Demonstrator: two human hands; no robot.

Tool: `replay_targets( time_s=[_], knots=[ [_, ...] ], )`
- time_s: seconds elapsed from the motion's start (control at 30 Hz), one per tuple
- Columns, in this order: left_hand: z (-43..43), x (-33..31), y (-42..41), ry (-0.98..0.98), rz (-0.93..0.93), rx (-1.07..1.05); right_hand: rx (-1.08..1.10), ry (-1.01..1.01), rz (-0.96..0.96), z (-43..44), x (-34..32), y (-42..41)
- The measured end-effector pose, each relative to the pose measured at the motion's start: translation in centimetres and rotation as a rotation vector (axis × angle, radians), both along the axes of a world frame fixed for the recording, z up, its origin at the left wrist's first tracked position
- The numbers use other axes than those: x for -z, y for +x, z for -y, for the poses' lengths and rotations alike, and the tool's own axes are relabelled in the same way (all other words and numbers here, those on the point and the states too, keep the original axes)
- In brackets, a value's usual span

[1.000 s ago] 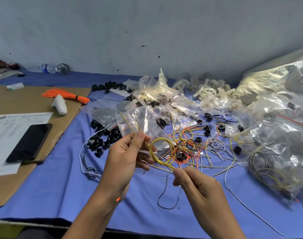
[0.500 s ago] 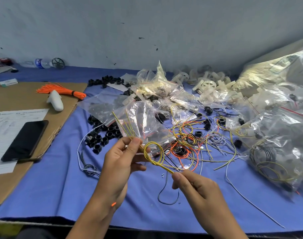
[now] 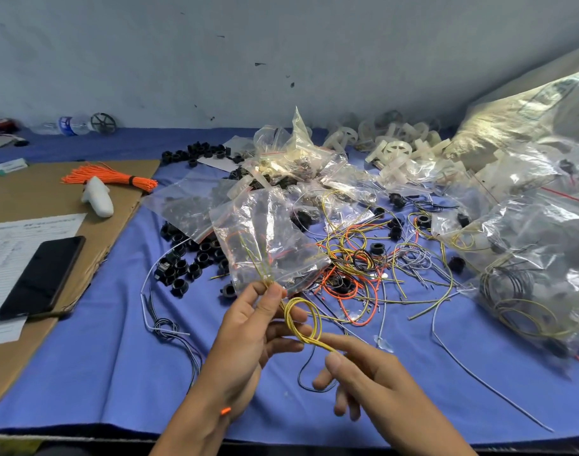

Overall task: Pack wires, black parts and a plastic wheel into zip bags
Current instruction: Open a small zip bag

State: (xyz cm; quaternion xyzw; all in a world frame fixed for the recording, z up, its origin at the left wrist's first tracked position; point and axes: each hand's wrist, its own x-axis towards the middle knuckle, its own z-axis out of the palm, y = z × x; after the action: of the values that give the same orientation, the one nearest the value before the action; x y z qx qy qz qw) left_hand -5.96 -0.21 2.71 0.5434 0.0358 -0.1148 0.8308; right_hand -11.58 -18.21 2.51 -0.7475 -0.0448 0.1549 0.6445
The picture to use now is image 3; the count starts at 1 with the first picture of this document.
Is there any person's left hand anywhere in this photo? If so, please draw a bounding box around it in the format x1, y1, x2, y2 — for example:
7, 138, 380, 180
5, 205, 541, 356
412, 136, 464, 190
204, 279, 312, 416

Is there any person's right hand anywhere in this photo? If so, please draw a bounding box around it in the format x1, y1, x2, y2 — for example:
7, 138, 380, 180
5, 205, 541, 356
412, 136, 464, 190
311, 331, 435, 426

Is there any yellow wire coil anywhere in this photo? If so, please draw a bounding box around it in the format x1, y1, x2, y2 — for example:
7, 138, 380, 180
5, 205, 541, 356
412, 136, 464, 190
284, 296, 338, 354

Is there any grey wire bundle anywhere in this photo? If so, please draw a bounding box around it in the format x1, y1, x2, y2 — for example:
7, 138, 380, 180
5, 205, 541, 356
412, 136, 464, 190
139, 254, 207, 392

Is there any orange wire loop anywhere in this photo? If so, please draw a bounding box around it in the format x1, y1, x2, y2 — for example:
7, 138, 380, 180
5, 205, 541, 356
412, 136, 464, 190
316, 263, 383, 331

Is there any long yellow green wire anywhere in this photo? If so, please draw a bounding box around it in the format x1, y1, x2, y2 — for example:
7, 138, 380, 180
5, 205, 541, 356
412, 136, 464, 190
430, 297, 557, 435

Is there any pile of black plastic rings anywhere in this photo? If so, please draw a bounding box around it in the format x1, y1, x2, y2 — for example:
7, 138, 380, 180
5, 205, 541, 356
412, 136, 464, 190
154, 140, 321, 302

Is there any clear zip plastic bag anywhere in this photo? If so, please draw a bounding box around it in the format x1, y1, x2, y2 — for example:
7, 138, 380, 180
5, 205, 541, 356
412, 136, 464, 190
210, 187, 332, 295

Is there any pile of grey white wires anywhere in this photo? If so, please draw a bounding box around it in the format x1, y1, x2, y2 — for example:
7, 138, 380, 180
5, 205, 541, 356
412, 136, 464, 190
363, 193, 464, 321

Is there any stack of plastic bags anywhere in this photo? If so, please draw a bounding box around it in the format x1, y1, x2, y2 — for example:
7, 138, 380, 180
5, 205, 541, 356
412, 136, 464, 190
145, 174, 245, 245

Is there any heap of plastic bags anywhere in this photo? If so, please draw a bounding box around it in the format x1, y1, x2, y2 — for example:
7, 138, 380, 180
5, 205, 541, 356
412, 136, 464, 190
240, 106, 369, 202

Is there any pile of white plastic wheels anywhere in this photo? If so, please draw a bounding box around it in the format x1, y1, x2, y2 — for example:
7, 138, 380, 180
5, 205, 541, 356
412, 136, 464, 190
320, 110, 464, 188

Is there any pile of large plastic bags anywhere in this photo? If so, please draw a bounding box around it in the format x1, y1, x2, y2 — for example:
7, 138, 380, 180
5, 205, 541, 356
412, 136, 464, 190
430, 64, 579, 364

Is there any person's left forearm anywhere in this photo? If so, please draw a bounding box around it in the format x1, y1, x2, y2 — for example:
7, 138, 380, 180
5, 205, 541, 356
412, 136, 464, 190
149, 394, 249, 456

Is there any blue cloth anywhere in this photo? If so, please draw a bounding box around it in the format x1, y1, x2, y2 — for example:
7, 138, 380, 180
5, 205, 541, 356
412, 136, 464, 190
0, 126, 579, 448

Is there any white paper slip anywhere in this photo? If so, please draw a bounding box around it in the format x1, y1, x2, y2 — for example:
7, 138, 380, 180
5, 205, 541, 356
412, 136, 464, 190
195, 151, 243, 175

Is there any white handheld device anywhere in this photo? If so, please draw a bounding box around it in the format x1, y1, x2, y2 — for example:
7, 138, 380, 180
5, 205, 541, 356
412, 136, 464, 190
79, 174, 116, 220

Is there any black smartphone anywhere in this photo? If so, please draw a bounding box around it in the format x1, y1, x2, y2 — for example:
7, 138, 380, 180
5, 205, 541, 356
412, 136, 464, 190
0, 234, 87, 323

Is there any orange tie bundle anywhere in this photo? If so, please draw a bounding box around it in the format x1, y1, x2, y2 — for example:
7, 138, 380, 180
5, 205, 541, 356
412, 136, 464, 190
60, 162, 160, 194

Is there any brown cardboard sheet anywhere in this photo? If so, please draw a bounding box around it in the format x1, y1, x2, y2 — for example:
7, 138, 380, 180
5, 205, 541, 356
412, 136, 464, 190
0, 158, 163, 411

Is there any white paper sheet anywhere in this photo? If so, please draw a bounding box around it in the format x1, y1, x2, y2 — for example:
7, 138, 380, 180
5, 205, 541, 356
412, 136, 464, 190
0, 212, 89, 348

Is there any black round wheel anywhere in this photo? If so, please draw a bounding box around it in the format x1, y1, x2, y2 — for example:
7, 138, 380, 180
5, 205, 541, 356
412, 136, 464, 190
88, 111, 118, 137

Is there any clear plastic water bottle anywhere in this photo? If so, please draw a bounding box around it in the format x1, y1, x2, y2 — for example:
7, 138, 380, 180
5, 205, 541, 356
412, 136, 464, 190
31, 115, 92, 137

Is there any small white label card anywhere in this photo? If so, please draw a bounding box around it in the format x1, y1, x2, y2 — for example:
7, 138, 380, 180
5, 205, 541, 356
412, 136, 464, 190
0, 157, 30, 177

